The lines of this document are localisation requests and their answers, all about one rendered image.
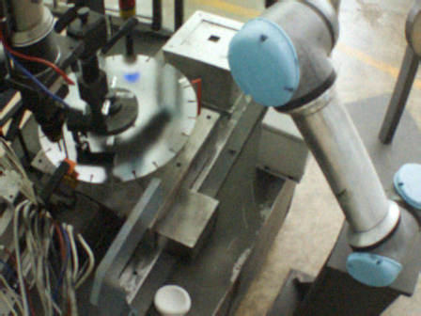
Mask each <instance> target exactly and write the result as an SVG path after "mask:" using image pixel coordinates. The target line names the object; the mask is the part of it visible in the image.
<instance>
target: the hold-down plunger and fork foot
mask: <svg viewBox="0 0 421 316"><path fill-rule="evenodd" d="M101 107H102V104H101V101H100V102H99V103H98V104H97V105H95V106H93V107H91V106H90V112H91V115H78V114H75V115H69V116H68V119H67V123H66V127H67V132H71V136H72V140H73V142H75V143H76V144H77V145H78V146H79V147H81V146H82V143H81V139H80V134H79V132H80V133H82V134H83V136H84V137H85V138H86V139H88V135H87V132H93V133H107V132H109V129H110V124H111V120H110V115H109V114H108V115H104V114H103V112H102V108H101Z"/></svg>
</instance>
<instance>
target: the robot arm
mask: <svg viewBox="0 0 421 316"><path fill-rule="evenodd" d="M261 1H262V4H263V7H264V8H265V11H263V12H262V13H261V14H259V15H258V16H257V17H256V18H254V19H251V20H250V21H247V23H245V24H244V25H243V26H242V28H241V29H240V30H239V31H238V32H237V33H236V34H234V35H233V37H231V38H232V39H231V40H230V42H229V44H228V50H227V52H226V57H227V62H228V66H229V69H230V72H231V75H232V77H233V79H234V80H235V82H236V83H237V85H238V86H239V87H240V88H241V89H242V91H243V92H244V93H245V94H246V95H247V96H251V95H252V97H253V100H254V101H256V102H257V103H261V104H263V105H266V106H272V107H273V108H274V110H275V111H276V112H277V113H280V114H285V115H289V116H291V118H292V120H293V122H294V125H295V126H296V127H297V129H298V130H299V132H300V133H301V135H302V138H303V140H304V141H305V143H306V145H307V146H308V148H309V150H310V152H312V154H313V156H314V159H315V160H316V162H317V163H318V166H319V168H320V170H321V172H322V174H323V175H324V177H325V180H326V181H327V182H328V185H329V187H331V190H332V192H333V194H334V196H335V199H336V201H337V202H338V203H337V204H339V206H340V209H341V210H342V213H343V214H344V216H345V218H346V220H347V222H348V224H349V226H348V229H347V234H346V238H347V242H348V243H349V245H350V248H351V251H352V252H351V254H350V255H349V256H348V259H347V262H346V267H347V268H346V269H347V270H348V272H349V274H351V275H352V276H353V277H354V278H356V279H357V280H358V281H359V280H360V282H363V283H365V284H367V285H370V286H374V287H375V286H377V287H379V286H380V287H382V286H387V285H389V284H391V283H392V282H393V281H394V280H395V279H396V277H397V276H398V273H399V272H401V270H402V266H403V264H404V263H405V261H406V260H407V258H408V256H409V254H410V252H411V251H412V248H413V245H414V243H415V242H416V239H417V238H418V235H419V232H420V231H421V165H419V164H406V165H404V166H402V168H400V169H399V171H398V173H396V175H395V178H394V180H393V183H392V184H391V186H390V188H389V190H388V192H387V193H386V195H385V193H384V192H383V189H382V185H381V182H380V181H379V178H378V176H377V173H376V172H375V169H374V166H373V165H372V164H371V161H370V159H369V156H368V155H367V152H366V148H365V146H364V145H363V142H362V140H361V138H360V136H359V134H358V133H357V130H356V129H355V127H354V125H353V123H352V121H351V118H350V116H349V114H348V112H347V110H346V108H345V106H344V104H343V102H341V100H340V97H339V95H338V94H337V93H336V91H335V86H336V82H337V75H336V73H335V70H334V67H333V66H332V65H331V63H330V61H329V60H328V58H327V56H328V54H330V52H332V50H333V49H334V48H335V46H336V45H337V42H338V38H339V34H340V33H339V30H340V27H339V20H338V18H337V15H336V13H335V9H334V8H333V6H332V4H331V3H330V1H329V0H261ZM65 3H66V4H65V5H70V4H74V7H71V8H69V9H68V10H67V11H66V12H65V13H64V14H63V15H62V16H61V17H59V18H58V20H57V21H55V24H54V26H53V28H54V31H55V33H57V34H61V33H62V32H63V31H64V30H65V29H66V27H67V24H72V22H74V21H75V20H76V19H78V10H79V9H81V8H85V7H87V8H89V11H92V12H93V11H94V12H95V13H98V14H100V15H103V16H105V18H106V24H107V26H106V28H107V31H106V32H107V39H108V40H109V39H110V38H111V36H114V32H113V31H114V29H113V23H112V13H110V14H109V13H106V12H105V4H104V0H65ZM109 21H110V23H109ZM110 25H111V28H110ZM110 30H111V31H110Z"/></svg>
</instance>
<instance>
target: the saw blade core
mask: <svg viewBox="0 0 421 316"><path fill-rule="evenodd" d="M130 58H131V55H116V56H114V61H112V60H113V57H112V56H108V57H106V58H105V59H106V65H105V66H104V68H102V70H103V71H106V72H107V76H108V77H107V81H108V87H109V85H110V81H111V78H112V77H113V76H115V77H116V82H115V86H114V87H124V88H126V89H128V90H130V91H131V92H132V93H133V94H134V95H135V96H136V98H137V100H138V101H139V105H138V114H137V116H136V118H135V120H134V122H133V124H130V125H129V126H128V127H126V128H125V129H123V130H121V131H119V132H115V133H110V134H107V133H104V134H101V133H93V132H87V135H88V139H86V141H85V142H84V143H83V144H82V146H81V147H79V146H78V145H77V144H76V143H75V142H73V140H72V136H71V132H67V127H66V123H67V119H68V116H69V115H75V114H78V115H84V114H85V109H86V103H84V102H83V101H80V98H79V92H78V86H77V81H76V80H75V79H76V78H75V77H74V74H73V73H71V74H70V75H68V77H69V78H70V79H71V80H72V81H74V83H75V84H76V85H75V86H69V88H70V93H69V96H68V97H67V98H65V100H64V101H65V103H68V104H69V105H70V108H68V107H65V113H64V115H63V116H64V120H65V125H64V127H63V128H64V136H65V140H66V147H67V150H68V156H69V159H71V160H72V161H73V162H76V164H77V166H76V168H75V169H73V170H75V171H74V172H73V171H72V173H73V175H71V174H72V173H71V174H69V173H68V174H69V176H70V175H71V176H72V177H73V178H75V179H77V180H80V181H83V182H90V180H91V176H92V175H93V177H92V181H91V182H93V183H107V184H112V178H111V176H114V183H119V182H126V181H130V180H135V177H134V175H133V173H132V172H133V171H135V176H136V178H137V179H139V178H141V177H143V176H146V175H147V174H148V173H150V172H152V171H154V170H156V169H158V168H160V167H162V166H164V165H165V164H166V163H168V162H169V161H170V160H171V159H173V157H174V156H175V155H176V154H175V153H178V152H179V151H180V150H181V148H182V147H183V146H184V145H185V144H186V143H187V141H188V139H189V137H188V136H191V134H192V132H193V129H194V127H195V122H196V118H197V102H196V96H195V93H194V90H193V88H192V86H191V85H190V84H189V82H188V79H187V80H185V81H182V82H180V81H179V80H182V79H185V76H184V75H183V74H182V73H180V72H179V70H177V69H175V68H173V67H172V66H171V65H168V64H166V63H165V62H164V61H161V60H159V59H157V58H152V57H151V58H150V59H149V56H143V55H133V56H132V59H130ZM165 64H166V65H165ZM175 75H177V76H175ZM185 87H187V88H185ZM188 102H194V103H188ZM188 118H190V119H188ZM181 134H184V135H181ZM186 135H187V136H186ZM39 139H40V144H41V146H42V148H43V150H44V152H46V151H47V152H46V153H45V155H47V157H48V159H49V161H51V162H52V163H53V164H54V166H56V165H57V164H58V165H59V164H60V163H58V162H59V161H62V160H63V159H64V158H65V157H66V155H65V149H64V147H63V140H62V139H61V141H60V144H61V145H60V147H61V149H62V151H61V152H60V150H59V148H58V144H57V143H56V144H52V143H50V141H49V140H48V139H47V138H46V136H45V134H43V133H42V131H41V129H40V127H39ZM170 149H172V150H173V151H172V150H170ZM174 152H175V153H174ZM152 163H156V166H157V167H158V168H157V167H156V166H155V165H153V164H152ZM58 165H57V166H56V167H58Z"/></svg>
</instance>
